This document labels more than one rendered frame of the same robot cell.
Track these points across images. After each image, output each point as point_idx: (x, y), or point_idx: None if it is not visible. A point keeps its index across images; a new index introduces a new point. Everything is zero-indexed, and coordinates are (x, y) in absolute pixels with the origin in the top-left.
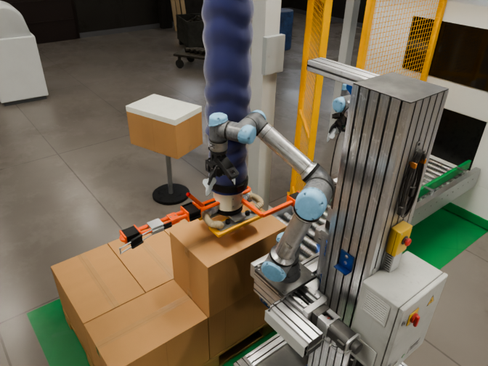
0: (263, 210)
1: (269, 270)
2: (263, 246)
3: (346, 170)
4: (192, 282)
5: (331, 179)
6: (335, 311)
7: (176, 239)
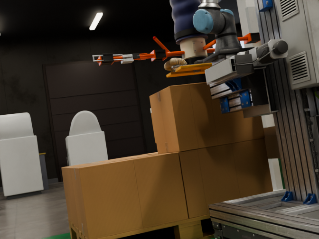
0: None
1: (197, 18)
2: None
3: None
4: (165, 126)
5: None
6: (278, 68)
7: (153, 95)
